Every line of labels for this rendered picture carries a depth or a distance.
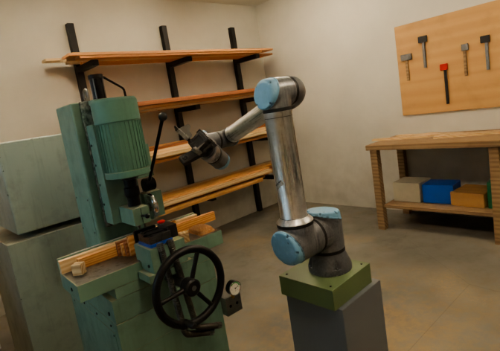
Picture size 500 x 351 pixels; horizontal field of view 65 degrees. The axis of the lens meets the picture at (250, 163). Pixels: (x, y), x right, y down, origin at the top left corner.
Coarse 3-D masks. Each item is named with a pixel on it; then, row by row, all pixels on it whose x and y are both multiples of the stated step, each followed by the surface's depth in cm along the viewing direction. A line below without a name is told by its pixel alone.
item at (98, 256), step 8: (200, 216) 180; (208, 216) 183; (176, 224) 173; (184, 224) 174; (192, 224) 177; (112, 248) 154; (88, 256) 148; (96, 256) 150; (104, 256) 152; (112, 256) 154; (88, 264) 148
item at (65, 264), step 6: (186, 216) 179; (192, 216) 179; (120, 240) 158; (102, 246) 154; (108, 246) 155; (84, 252) 150; (90, 252) 150; (66, 258) 146; (72, 258) 146; (60, 264) 144; (66, 264) 145; (60, 270) 144; (66, 270) 145
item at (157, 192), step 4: (144, 192) 184; (148, 192) 182; (152, 192) 182; (156, 192) 183; (160, 192) 184; (156, 196) 183; (160, 196) 184; (144, 200) 180; (160, 200) 184; (144, 204) 180; (160, 204) 184; (160, 208) 184; (160, 212) 184; (164, 212) 186
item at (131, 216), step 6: (120, 210) 165; (126, 210) 159; (132, 210) 155; (138, 210) 156; (144, 210) 158; (126, 216) 160; (132, 216) 156; (138, 216) 157; (126, 222) 162; (132, 222) 157; (138, 222) 157; (144, 222) 158
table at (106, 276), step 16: (192, 240) 160; (208, 240) 164; (96, 272) 141; (112, 272) 139; (128, 272) 142; (144, 272) 142; (64, 288) 146; (80, 288) 131; (96, 288) 135; (112, 288) 138
